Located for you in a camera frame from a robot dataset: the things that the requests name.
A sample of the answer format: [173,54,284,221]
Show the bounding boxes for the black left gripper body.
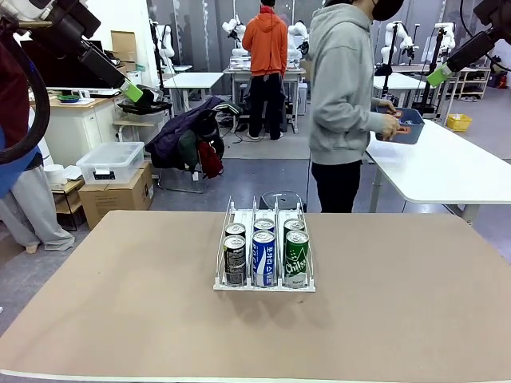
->
[31,0,101,60]

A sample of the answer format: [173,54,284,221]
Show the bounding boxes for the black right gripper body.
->
[473,0,511,41]

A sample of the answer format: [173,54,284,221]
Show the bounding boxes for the blue plastic bin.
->
[374,106,426,145]

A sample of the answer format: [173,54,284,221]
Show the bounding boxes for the grey-sleeved right forearm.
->
[343,107,386,136]

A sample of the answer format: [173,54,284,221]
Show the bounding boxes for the person's right hand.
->
[381,115,402,140]

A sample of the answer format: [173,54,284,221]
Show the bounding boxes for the plain brown cardboard box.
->
[110,30,137,75]

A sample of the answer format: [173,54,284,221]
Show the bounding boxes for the black monitor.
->
[19,39,125,89]

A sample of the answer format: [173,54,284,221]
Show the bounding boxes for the black tray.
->
[117,89,172,116]

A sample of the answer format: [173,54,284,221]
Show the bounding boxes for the white cabinet with wooden top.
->
[30,89,125,167]

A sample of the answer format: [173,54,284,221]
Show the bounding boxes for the beige side table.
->
[113,118,160,143]

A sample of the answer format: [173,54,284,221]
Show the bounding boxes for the yellow plastic bin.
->
[446,113,473,132]

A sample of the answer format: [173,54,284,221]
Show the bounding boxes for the white background table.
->
[370,73,430,116]
[161,71,224,116]

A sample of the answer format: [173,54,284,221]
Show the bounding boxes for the clear plastic storage box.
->
[75,141,145,185]

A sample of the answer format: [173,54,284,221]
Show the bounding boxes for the dark purple jacket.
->
[145,97,224,171]

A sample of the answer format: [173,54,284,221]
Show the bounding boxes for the large white table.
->
[365,118,511,223]

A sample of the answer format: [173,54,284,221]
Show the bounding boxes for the white paper roll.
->
[43,164,69,187]

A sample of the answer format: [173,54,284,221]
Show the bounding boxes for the dark green garment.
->
[177,129,200,172]

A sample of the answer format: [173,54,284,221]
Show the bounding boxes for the small wooden shelf rack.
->
[50,178,87,232]

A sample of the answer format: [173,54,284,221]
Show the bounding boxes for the grey background workbench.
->
[222,65,307,135]

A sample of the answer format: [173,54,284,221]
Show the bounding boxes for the black white-striped garment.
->
[213,102,244,120]

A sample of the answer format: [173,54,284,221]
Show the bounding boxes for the large printed cardboard box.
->
[78,161,155,231]

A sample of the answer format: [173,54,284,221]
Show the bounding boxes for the person in grey hoodie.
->
[309,0,402,215]

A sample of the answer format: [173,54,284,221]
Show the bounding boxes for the person in grey sweatpants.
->
[0,38,76,253]

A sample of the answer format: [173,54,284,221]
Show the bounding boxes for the person in orange hoodie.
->
[242,0,289,141]

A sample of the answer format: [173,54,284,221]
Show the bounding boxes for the black Pepsi can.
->
[223,235,248,286]
[224,222,247,240]

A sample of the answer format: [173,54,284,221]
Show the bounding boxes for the grey round stool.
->
[259,191,301,211]

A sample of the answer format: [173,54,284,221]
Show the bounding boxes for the green Chilsung cider can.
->
[283,219,307,236]
[283,230,311,289]

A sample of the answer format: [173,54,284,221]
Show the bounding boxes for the thick black left arm hose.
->
[0,14,52,165]

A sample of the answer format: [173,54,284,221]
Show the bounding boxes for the metal chair frame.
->
[157,167,205,195]

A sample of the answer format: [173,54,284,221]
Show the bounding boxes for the white wire can dispenser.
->
[212,195,317,293]

